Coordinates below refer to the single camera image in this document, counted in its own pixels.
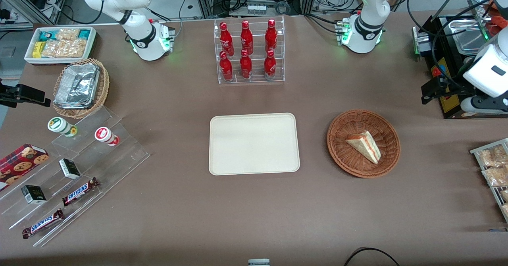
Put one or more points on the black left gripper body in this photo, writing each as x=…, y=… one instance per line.
x=451, y=85

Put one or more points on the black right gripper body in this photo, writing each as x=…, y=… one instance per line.
x=8, y=95

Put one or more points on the triangular sandwich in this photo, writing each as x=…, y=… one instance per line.
x=367, y=147

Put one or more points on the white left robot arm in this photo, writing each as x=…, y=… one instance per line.
x=369, y=4

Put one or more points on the light wicker basket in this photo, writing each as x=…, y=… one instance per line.
x=104, y=85

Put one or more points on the brown wicker basket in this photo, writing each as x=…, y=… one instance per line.
x=357, y=166

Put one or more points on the cream rectangular tray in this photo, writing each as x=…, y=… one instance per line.
x=254, y=145

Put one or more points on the red emergency button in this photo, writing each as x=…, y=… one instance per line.
x=436, y=71

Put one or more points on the white snack bin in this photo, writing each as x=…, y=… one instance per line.
x=28, y=55

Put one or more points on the green lid yogurt cup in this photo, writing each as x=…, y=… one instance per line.
x=58, y=125

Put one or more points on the yellow snack packet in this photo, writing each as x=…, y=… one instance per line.
x=38, y=49

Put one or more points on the stacked foil containers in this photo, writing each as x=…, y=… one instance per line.
x=77, y=85

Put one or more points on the steel warmer pan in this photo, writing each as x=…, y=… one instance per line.
x=462, y=35

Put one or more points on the black food warmer machine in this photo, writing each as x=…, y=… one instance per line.
x=441, y=29

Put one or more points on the clear bag of crackers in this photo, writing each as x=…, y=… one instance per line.
x=67, y=34
x=65, y=48

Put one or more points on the teal snack packet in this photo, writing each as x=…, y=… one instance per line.
x=84, y=34
x=47, y=35

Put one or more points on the red cookie box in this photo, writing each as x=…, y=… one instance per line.
x=20, y=164

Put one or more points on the clear bag of pastries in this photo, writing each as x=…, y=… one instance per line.
x=504, y=195
x=494, y=157
x=496, y=176
x=505, y=209

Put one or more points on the red lid yogurt cup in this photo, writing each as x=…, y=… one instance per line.
x=104, y=134

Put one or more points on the small dark box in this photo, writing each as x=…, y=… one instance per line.
x=33, y=194
x=69, y=168

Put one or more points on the black diagonal rod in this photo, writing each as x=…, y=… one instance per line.
x=450, y=0

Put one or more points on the glass warmer lid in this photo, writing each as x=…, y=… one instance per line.
x=481, y=4

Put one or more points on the clear acrylic stepped stand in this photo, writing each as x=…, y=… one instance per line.
x=119, y=155

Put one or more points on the Snickers chocolate bar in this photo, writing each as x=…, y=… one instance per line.
x=43, y=223
x=79, y=191

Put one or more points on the red soda bottle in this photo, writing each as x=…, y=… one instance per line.
x=246, y=39
x=226, y=68
x=270, y=65
x=245, y=66
x=226, y=39
x=271, y=37

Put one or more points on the clear acrylic bottle rack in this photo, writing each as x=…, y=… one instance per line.
x=257, y=39

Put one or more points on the white power strip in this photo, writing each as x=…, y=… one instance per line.
x=256, y=9

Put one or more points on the grey white device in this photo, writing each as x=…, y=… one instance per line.
x=258, y=262

